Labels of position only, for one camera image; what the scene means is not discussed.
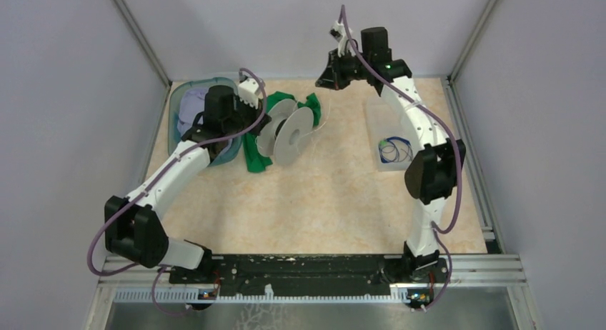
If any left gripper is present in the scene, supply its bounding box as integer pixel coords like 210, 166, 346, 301
223, 94, 271, 136

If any clear plastic box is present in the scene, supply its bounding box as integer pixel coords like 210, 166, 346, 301
364, 96, 414, 171

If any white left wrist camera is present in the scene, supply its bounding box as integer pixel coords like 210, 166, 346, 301
237, 76, 264, 109

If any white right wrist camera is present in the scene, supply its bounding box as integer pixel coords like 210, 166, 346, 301
329, 20, 350, 57

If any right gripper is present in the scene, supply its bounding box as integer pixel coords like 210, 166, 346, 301
315, 47, 370, 91

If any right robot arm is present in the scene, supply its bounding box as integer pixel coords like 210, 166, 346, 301
316, 21, 466, 281

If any lavender cloth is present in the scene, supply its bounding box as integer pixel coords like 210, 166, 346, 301
177, 87, 242, 165

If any teal plastic basket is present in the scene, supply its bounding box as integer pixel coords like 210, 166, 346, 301
168, 77, 243, 169

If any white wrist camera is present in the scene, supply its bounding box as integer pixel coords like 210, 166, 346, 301
329, 20, 350, 57
237, 76, 264, 109

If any white filament spool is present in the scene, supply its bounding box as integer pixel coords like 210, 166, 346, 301
256, 99, 314, 166

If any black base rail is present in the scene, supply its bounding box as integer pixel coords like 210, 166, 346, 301
169, 253, 451, 306

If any green cloth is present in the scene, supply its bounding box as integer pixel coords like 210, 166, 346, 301
242, 91, 322, 173

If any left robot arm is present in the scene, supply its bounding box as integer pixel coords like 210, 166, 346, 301
100, 80, 267, 283

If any blue cable coil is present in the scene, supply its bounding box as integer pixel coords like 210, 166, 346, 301
378, 136, 414, 165

